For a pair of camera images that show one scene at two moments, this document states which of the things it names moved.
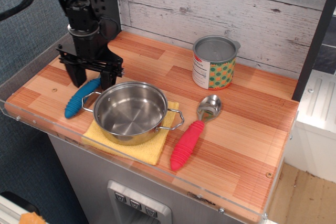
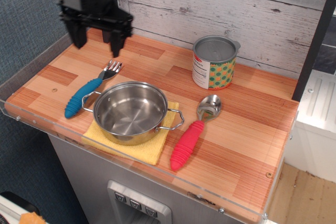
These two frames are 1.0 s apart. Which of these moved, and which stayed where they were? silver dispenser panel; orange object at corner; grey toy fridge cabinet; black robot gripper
Moved: black robot gripper
Stayed: silver dispenser panel; grey toy fridge cabinet; orange object at corner
